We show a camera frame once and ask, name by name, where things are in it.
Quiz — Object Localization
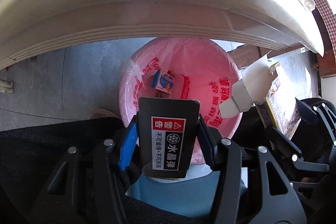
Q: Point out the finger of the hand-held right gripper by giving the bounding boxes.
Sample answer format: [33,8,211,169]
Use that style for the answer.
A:
[264,126,330,173]
[295,97,336,147]

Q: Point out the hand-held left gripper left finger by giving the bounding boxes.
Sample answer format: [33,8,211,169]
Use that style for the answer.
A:
[28,119,139,224]

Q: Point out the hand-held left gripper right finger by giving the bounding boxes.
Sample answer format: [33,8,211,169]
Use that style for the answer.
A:
[198,114,307,224]

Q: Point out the brown and yellow box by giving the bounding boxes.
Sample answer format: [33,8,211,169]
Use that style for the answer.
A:
[219,51,302,139]

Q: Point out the black box with red label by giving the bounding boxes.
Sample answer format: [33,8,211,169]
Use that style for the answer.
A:
[138,97,200,178]

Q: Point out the blue medicine box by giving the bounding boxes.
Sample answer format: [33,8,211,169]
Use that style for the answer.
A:
[151,69,176,94]

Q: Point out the pink trash bin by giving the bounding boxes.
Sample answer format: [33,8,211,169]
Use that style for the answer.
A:
[119,37,243,164]

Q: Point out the beige slipper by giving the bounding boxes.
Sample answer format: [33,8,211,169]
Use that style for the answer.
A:
[89,108,122,120]

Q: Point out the light blue plastic stool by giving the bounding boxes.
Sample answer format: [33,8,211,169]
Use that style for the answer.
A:
[126,161,247,219]

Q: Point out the red checkered tablecloth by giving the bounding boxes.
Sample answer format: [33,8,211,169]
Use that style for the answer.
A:
[302,0,336,56]

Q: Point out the beige wooden coffee table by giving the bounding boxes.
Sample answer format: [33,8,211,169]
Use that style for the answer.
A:
[0,0,328,94]

